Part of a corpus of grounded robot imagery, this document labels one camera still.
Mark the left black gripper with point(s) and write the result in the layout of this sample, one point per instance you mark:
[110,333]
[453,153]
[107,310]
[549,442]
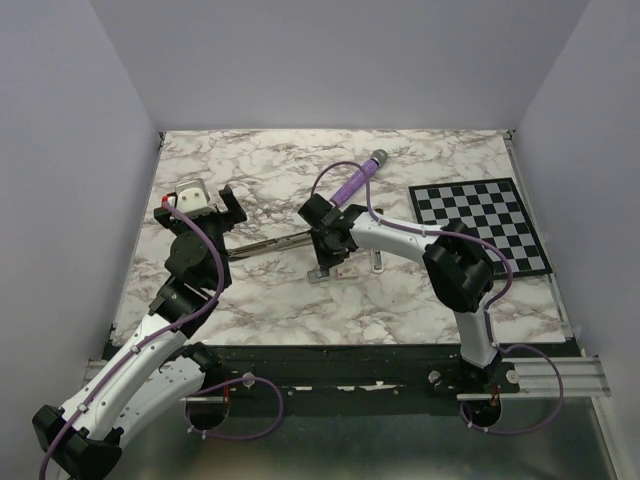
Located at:
[233,215]

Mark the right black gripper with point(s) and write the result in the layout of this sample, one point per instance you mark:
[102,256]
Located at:
[327,261]

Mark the stapler metal base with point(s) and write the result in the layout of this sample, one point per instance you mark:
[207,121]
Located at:
[278,244]

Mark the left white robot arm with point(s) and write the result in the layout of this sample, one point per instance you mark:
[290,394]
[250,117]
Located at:
[157,366]

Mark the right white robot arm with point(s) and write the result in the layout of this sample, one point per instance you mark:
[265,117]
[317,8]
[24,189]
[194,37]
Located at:
[460,271]

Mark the white staple box sleeve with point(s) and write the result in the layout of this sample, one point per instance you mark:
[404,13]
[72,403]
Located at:
[348,272]

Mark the open staple tray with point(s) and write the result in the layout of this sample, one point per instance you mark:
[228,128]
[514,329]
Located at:
[318,276]

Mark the purple glitter microphone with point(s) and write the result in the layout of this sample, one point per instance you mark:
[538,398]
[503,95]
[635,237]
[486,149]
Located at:
[367,170]

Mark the black white checkerboard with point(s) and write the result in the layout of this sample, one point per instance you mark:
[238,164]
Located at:
[494,211]

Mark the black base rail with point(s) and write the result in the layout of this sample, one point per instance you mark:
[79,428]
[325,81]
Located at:
[340,381]

